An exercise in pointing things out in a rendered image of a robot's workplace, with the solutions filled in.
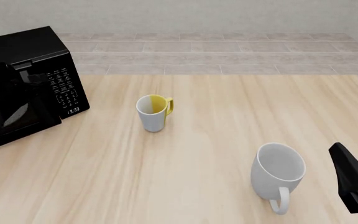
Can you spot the black microwave oven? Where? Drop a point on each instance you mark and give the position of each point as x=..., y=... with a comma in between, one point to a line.
x=42, y=46

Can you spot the black glass microwave door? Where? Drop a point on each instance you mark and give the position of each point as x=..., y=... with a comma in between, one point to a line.
x=14, y=121

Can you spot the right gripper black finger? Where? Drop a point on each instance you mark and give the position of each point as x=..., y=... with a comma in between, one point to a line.
x=350, y=168

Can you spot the white and yellow mug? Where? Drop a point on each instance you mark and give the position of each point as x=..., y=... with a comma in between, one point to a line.
x=154, y=121

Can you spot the plain white mug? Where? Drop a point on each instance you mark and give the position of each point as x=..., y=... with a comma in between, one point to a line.
x=267, y=179

